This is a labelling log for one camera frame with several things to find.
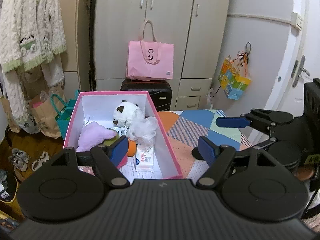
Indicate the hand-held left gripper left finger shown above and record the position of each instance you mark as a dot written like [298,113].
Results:
[118,151]

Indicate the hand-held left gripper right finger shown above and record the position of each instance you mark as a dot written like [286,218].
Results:
[207,150]

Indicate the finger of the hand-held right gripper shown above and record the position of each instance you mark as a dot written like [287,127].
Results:
[252,146]
[232,122]

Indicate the green soft ball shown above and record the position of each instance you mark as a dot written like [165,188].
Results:
[111,142]

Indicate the orange soft ball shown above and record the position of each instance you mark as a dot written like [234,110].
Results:
[132,148]

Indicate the white wet wipes pack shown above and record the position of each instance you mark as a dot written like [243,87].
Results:
[145,158]

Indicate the purple plush toy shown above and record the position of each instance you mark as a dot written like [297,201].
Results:
[92,136]

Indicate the clear plastic bag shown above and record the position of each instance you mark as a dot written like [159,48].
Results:
[145,130]

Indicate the panda plush toy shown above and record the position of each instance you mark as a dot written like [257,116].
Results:
[126,112]

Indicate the pink cardboard box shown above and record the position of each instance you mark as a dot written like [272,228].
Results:
[161,142]

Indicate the person's right hand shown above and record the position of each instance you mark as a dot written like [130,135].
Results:
[307,173]

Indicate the patchwork blanket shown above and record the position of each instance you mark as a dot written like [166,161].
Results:
[200,127]

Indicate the printed paper sheet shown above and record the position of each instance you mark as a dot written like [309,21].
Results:
[147,175]

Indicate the colourful cartoon gift bag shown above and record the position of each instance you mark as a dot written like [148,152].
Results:
[233,82]

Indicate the teal gift bag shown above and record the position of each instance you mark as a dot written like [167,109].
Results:
[63,122]

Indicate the black suitcase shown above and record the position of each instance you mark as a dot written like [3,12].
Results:
[147,93]

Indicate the pink tote bag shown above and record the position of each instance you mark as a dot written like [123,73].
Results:
[150,60]

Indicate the white door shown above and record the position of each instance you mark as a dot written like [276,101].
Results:
[310,30]

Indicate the black bag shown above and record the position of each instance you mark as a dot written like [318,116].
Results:
[7,187]

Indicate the beige wardrobe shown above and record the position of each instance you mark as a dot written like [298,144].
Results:
[112,30]

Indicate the cream fleece pajama jacket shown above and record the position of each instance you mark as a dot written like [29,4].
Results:
[27,25]

